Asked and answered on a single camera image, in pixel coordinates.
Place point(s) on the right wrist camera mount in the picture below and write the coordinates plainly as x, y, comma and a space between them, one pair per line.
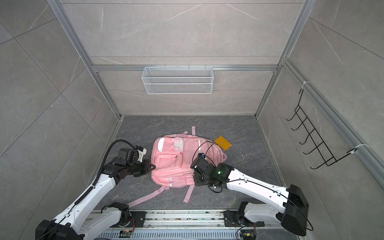
200, 164

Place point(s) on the white wire mesh basket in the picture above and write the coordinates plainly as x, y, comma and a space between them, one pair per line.
178, 80

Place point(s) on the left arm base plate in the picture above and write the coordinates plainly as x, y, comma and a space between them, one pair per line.
132, 219

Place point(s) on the pink school backpack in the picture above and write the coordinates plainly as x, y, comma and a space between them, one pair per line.
173, 155

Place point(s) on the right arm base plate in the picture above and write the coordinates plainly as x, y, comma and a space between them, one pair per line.
234, 219

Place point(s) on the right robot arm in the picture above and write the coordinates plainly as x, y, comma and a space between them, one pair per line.
288, 206

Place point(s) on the aluminium mounting rail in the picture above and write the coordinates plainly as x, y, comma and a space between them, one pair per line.
189, 218

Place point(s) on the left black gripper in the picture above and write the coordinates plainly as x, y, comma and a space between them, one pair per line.
145, 162

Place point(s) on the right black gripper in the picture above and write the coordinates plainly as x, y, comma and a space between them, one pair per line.
197, 180

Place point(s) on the black wall hook rack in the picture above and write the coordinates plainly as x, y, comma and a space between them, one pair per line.
314, 136

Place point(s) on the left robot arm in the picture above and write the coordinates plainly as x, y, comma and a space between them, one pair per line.
71, 223

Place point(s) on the yellow card wallet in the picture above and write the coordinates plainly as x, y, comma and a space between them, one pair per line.
223, 143

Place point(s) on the white cable tie lower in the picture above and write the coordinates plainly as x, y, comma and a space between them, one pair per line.
357, 147

